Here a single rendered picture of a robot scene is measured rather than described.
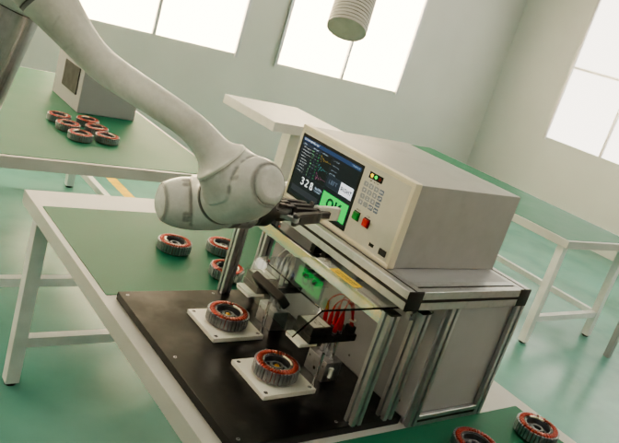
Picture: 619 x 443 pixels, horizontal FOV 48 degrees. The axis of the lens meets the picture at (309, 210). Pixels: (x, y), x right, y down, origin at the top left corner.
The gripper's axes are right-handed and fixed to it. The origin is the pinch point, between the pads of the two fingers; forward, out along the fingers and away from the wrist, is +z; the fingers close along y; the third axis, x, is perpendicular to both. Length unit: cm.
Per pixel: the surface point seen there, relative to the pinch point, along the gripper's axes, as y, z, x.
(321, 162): -18.0, 9.5, 6.7
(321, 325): 5.5, 4.6, -26.3
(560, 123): -361, 635, -2
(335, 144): -15.0, 9.4, 12.6
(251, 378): 4.5, -10.3, -40.1
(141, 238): -79, -3, -44
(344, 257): 3.4, 6.7, -9.4
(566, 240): -102, 286, -46
